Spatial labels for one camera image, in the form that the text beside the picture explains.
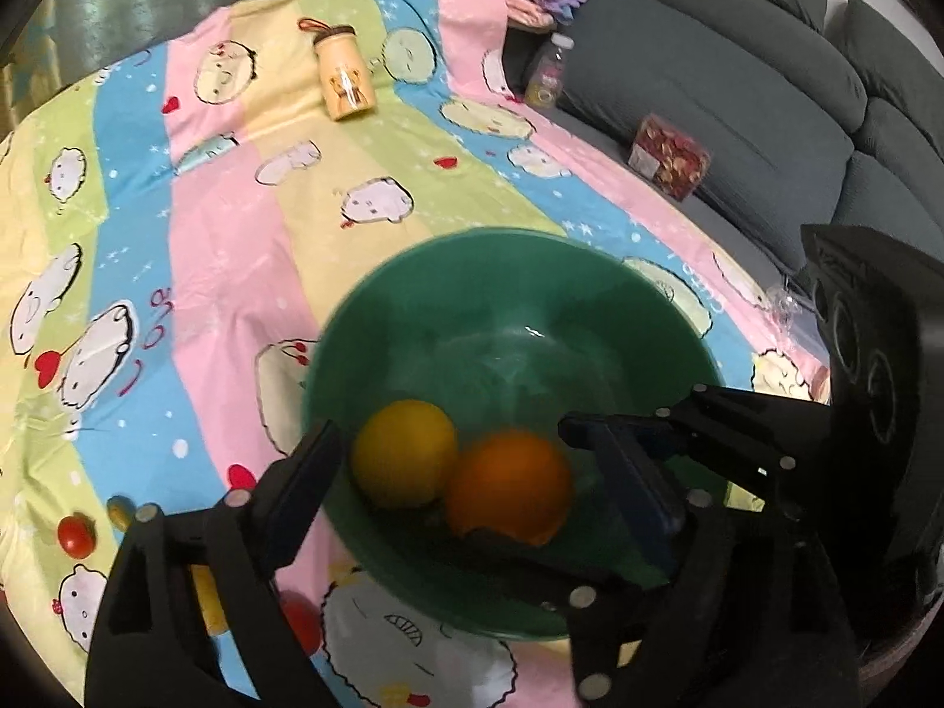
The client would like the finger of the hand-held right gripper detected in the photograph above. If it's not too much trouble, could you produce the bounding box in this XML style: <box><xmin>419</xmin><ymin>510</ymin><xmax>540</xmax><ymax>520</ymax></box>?
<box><xmin>457</xmin><ymin>527</ymin><xmax>651</xmax><ymax>708</ymax></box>
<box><xmin>558</xmin><ymin>383</ymin><xmax>821</xmax><ymax>506</ymax></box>

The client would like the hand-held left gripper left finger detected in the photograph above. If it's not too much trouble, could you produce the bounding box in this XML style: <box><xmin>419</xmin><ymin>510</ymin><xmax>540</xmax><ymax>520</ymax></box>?
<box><xmin>84</xmin><ymin>419</ymin><xmax>345</xmax><ymax>708</ymax></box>

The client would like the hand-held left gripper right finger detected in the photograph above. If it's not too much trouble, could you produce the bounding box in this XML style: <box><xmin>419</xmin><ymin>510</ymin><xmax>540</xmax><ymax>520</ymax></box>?
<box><xmin>590</xmin><ymin>424</ymin><xmax>861</xmax><ymax>708</ymax></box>

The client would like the orange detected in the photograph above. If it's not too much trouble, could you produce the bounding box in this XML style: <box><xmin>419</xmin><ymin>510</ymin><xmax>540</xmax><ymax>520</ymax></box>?
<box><xmin>446</xmin><ymin>429</ymin><xmax>575</xmax><ymax>547</ymax></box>

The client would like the green bowl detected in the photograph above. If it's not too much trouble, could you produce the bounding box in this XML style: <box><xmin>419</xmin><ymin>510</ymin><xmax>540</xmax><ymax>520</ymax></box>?
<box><xmin>301</xmin><ymin>228</ymin><xmax>731</xmax><ymax>643</ymax></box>

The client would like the red cherry tomato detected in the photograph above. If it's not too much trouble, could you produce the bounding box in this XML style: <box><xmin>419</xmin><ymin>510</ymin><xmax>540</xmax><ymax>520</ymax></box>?
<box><xmin>282</xmin><ymin>592</ymin><xmax>323</xmax><ymax>656</ymax></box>
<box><xmin>57</xmin><ymin>514</ymin><xmax>99</xmax><ymax>559</ymax></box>

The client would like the yellow lemon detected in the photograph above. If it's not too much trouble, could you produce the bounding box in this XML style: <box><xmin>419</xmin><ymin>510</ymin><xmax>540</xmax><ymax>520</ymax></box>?
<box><xmin>350</xmin><ymin>399</ymin><xmax>460</xmax><ymax>510</ymax></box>

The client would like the clear plastic wrapper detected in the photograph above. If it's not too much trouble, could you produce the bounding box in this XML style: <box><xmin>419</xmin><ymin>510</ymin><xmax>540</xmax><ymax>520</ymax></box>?
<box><xmin>763</xmin><ymin>276</ymin><xmax>816</xmax><ymax>336</ymax></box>

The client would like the striped cartoon printed blanket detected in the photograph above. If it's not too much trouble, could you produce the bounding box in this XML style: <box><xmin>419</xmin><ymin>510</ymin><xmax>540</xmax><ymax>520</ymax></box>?
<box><xmin>0</xmin><ymin>0</ymin><xmax>834</xmax><ymax>708</ymax></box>

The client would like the red patterned box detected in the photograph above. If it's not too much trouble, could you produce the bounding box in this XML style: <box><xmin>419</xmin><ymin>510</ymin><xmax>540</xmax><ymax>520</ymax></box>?
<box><xmin>629</xmin><ymin>113</ymin><xmax>715</xmax><ymax>202</ymax></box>

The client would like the grey green sofa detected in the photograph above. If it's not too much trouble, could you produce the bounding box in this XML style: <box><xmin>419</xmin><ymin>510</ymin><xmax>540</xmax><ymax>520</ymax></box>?
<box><xmin>505</xmin><ymin>0</ymin><xmax>944</xmax><ymax>326</ymax></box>

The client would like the clear plastic drink bottle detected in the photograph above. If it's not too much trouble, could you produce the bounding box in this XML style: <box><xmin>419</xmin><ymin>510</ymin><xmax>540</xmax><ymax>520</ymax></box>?
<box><xmin>522</xmin><ymin>33</ymin><xmax>578</xmax><ymax>110</ymax></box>

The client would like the yellow printed flask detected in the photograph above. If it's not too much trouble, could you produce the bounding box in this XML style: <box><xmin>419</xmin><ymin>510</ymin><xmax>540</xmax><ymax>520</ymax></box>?
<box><xmin>299</xmin><ymin>17</ymin><xmax>375</xmax><ymax>123</ymax></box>

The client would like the yellow curtain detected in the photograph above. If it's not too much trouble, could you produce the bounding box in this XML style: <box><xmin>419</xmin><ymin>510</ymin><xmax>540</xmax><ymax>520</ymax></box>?
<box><xmin>0</xmin><ymin>0</ymin><xmax>61</xmax><ymax>134</ymax></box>

